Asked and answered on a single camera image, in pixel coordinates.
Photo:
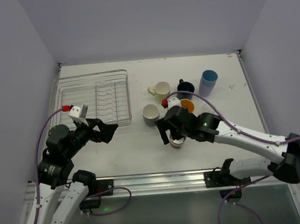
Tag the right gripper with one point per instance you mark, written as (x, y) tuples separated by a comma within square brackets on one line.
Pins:
[(170, 126)]

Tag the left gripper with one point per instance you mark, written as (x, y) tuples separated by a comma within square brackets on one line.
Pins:
[(96, 130)]

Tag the beige brown cup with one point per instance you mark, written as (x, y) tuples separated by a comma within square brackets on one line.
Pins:
[(176, 143)]

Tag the dark teal mug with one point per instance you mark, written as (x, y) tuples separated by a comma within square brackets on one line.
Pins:
[(150, 114)]

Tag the yellow-green cup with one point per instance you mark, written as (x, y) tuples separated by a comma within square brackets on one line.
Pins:
[(159, 91)]

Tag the dark blue mug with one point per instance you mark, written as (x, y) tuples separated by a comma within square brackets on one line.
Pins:
[(185, 86)]

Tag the lavender plastic cup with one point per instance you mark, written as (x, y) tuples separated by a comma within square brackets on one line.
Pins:
[(205, 91)]

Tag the light blue cup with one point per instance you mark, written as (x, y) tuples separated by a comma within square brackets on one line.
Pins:
[(209, 78)]

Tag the clear glass cup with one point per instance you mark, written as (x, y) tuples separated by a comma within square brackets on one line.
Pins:
[(206, 108)]

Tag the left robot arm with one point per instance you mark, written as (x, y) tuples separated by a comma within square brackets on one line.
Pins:
[(56, 166)]

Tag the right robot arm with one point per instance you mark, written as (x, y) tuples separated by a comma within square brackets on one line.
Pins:
[(278, 156)]

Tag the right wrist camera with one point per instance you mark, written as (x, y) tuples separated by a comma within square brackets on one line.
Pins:
[(170, 102)]

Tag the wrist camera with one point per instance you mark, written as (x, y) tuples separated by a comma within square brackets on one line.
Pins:
[(170, 102), (78, 114)]

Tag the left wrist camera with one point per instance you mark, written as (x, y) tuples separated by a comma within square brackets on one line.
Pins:
[(78, 114)]

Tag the metal wire dish rack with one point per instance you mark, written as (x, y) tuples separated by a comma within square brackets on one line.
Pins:
[(105, 93)]

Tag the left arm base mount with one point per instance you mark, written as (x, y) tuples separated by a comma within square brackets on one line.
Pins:
[(90, 204)]

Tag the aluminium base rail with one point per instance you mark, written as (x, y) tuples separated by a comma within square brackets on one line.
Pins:
[(162, 183)]

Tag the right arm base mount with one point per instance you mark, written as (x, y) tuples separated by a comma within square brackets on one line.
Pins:
[(214, 179)]

